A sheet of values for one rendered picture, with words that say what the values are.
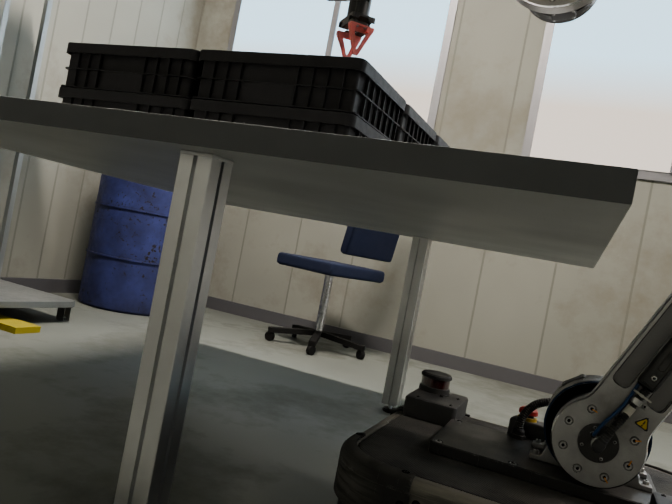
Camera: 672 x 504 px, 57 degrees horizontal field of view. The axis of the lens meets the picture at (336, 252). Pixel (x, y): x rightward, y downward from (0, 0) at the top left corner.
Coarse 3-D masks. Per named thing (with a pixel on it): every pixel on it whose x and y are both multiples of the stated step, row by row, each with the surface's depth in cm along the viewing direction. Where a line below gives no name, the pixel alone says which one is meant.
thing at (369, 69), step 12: (216, 60) 133; (228, 60) 131; (240, 60) 130; (252, 60) 129; (264, 60) 128; (276, 60) 127; (288, 60) 126; (300, 60) 125; (312, 60) 124; (324, 60) 122; (336, 60) 121; (348, 60) 120; (360, 60) 120; (372, 72) 124; (384, 84) 131; (396, 96) 139
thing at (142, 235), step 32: (128, 192) 333; (160, 192) 336; (96, 224) 341; (128, 224) 333; (160, 224) 338; (96, 256) 337; (128, 256) 333; (160, 256) 340; (96, 288) 335; (128, 288) 334
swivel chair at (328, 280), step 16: (352, 240) 328; (368, 240) 337; (384, 240) 347; (288, 256) 335; (304, 256) 338; (368, 256) 341; (384, 256) 351; (320, 272) 318; (336, 272) 315; (352, 272) 324; (368, 272) 333; (320, 304) 342; (320, 320) 341; (272, 336) 335; (320, 336) 338; (336, 336) 339
